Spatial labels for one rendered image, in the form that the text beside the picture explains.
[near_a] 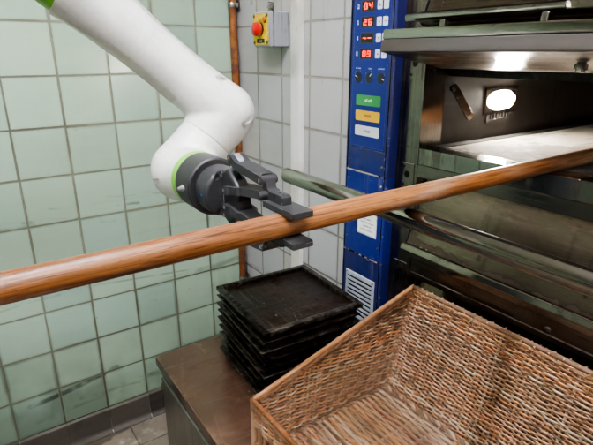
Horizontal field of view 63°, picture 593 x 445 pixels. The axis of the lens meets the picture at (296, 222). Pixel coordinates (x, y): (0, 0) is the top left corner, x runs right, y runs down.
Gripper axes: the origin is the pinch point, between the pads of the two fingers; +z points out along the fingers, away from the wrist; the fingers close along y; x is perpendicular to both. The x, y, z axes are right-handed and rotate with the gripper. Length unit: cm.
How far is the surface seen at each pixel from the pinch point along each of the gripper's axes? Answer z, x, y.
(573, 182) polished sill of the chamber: 5, -57, 2
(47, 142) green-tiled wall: -120, 11, 6
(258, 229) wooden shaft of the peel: 1.6, 5.1, -0.7
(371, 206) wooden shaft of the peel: 1.7, -12.4, -0.4
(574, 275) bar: 25.3, -20.1, 2.7
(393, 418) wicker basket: -16, -39, 60
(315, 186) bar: -21.0, -19.7, 3.0
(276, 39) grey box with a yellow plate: -86, -52, -24
